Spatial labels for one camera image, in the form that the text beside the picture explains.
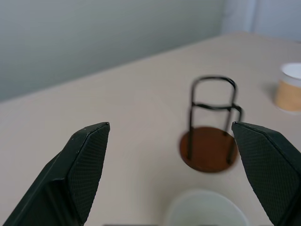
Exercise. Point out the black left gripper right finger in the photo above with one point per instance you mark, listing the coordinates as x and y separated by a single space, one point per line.
265 164

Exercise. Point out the white paper cup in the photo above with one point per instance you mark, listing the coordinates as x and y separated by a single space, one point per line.
207 209

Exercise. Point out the brown paper cup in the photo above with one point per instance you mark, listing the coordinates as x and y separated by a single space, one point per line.
288 94

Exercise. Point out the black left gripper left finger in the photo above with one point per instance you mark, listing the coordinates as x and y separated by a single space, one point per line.
70 174

